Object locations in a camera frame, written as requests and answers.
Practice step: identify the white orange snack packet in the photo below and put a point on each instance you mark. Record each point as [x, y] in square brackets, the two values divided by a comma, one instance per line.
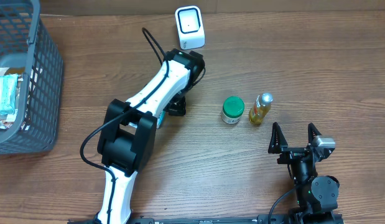
[7, 120]

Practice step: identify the small teal packet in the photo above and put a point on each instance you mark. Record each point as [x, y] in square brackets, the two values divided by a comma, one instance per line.
[161, 119]

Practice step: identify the green lid white jar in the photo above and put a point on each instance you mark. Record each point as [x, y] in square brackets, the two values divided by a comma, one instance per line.
[232, 110]

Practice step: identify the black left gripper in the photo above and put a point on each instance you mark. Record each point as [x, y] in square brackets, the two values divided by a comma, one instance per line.
[180, 109]

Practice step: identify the white barcode scanner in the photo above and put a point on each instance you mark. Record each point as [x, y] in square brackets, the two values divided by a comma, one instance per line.
[190, 27]

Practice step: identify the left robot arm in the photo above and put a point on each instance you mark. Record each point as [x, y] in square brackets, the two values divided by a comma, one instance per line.
[127, 140]

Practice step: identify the yellow oil bottle silver cap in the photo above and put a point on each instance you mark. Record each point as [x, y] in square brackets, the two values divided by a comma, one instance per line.
[260, 108]

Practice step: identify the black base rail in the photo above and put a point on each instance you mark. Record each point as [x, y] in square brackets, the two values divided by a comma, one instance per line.
[260, 219]

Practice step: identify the dark grey plastic mesh basket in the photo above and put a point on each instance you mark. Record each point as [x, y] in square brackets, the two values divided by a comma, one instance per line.
[25, 43]

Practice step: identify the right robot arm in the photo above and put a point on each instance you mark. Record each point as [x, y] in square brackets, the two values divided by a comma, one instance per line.
[316, 194]

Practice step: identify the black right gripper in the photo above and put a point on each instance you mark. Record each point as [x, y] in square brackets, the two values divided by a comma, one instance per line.
[278, 145]

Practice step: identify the teal tissue pack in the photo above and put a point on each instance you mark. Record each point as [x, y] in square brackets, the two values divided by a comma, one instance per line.
[8, 87]

